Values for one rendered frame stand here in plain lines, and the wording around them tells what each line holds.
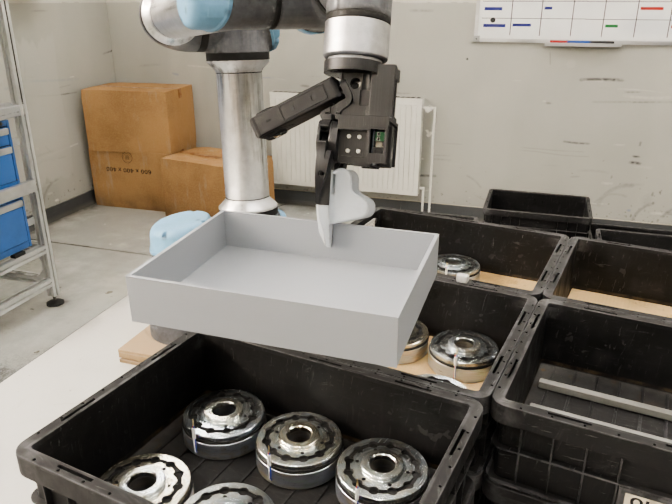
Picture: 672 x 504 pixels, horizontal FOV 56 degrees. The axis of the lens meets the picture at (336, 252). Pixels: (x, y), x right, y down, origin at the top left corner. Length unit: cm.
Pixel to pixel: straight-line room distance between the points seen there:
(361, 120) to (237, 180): 55
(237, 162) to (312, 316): 68
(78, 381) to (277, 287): 64
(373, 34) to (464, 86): 332
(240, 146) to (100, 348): 49
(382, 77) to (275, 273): 25
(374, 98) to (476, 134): 336
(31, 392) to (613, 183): 350
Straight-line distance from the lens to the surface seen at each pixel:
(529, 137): 406
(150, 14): 110
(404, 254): 73
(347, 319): 55
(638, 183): 415
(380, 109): 73
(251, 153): 121
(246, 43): 118
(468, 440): 68
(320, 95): 74
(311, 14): 83
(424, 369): 97
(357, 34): 73
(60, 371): 131
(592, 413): 94
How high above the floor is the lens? 134
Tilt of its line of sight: 22 degrees down
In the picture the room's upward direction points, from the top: straight up
